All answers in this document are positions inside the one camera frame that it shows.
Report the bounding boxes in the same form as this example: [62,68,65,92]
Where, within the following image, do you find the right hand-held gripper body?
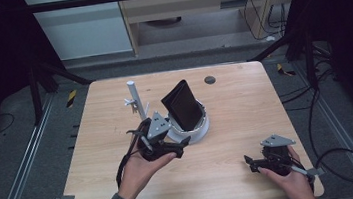
[258,131,305,179]

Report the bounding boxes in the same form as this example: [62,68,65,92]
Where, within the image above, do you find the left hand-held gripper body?
[132,108,176,164]

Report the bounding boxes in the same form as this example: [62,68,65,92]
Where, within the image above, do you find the white holder with post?
[121,71,213,152]

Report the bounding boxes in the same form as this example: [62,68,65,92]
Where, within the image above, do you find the black leather wallet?
[157,77,206,135]

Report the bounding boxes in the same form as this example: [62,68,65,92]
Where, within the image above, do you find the person's right hand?
[255,142,319,199]

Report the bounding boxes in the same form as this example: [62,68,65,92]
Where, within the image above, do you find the person's left hand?
[113,145,183,199]

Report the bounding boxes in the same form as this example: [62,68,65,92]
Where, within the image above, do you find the grey table grommet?
[203,74,217,86]

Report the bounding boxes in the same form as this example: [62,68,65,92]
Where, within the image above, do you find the yellow black floor tape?
[275,61,298,79]
[64,89,80,109]

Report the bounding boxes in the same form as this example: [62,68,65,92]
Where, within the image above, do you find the black metal stand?
[243,24,336,99]
[24,52,98,128]

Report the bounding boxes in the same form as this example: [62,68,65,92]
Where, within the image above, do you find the white cabinet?
[22,0,134,66]

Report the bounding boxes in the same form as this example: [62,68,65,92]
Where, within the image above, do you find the light wooden desk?
[115,0,306,58]

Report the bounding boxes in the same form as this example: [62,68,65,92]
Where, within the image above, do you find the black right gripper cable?
[292,83,353,191]

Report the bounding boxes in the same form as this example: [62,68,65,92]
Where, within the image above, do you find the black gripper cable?
[292,83,353,191]
[110,128,152,190]

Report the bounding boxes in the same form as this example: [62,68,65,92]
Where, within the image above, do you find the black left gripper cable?
[110,128,152,190]

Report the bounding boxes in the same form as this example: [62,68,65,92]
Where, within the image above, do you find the aluminium floor rail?
[0,92,67,199]
[293,54,353,199]

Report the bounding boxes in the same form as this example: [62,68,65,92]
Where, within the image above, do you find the black cables under desk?
[241,0,290,44]

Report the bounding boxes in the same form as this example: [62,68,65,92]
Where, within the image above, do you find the thin black floor cable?
[0,111,18,136]

